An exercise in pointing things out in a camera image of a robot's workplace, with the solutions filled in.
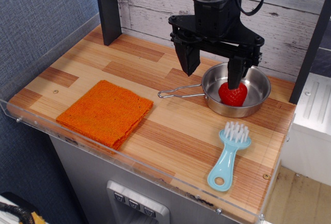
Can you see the folded orange cloth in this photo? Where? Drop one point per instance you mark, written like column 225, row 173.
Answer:
column 107, row 114

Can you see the dark vertical post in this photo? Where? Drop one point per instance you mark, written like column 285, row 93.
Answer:
column 110, row 20
column 316, row 38

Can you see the white appliance at right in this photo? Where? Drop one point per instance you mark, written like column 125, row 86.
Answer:
column 307, row 147

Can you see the small steel pan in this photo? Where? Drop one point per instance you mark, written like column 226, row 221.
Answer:
column 253, row 89

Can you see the clear acrylic table guard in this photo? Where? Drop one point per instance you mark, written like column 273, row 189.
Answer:
column 168, row 156

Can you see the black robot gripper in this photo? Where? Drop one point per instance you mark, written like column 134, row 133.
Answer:
column 216, row 21

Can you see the dark left vertical post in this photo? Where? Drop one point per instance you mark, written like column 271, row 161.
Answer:
column 110, row 20

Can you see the light blue dish brush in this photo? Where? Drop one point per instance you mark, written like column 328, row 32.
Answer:
column 234, row 137

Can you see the silver dispenser button panel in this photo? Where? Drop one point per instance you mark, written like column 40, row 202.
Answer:
column 130, row 206

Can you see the dark right vertical post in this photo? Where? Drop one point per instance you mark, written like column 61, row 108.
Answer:
column 316, row 38

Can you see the black and yellow object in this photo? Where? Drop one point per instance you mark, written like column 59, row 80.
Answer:
column 15, row 209

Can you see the red toy strawberry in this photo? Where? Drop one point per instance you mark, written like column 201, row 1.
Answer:
column 233, row 97

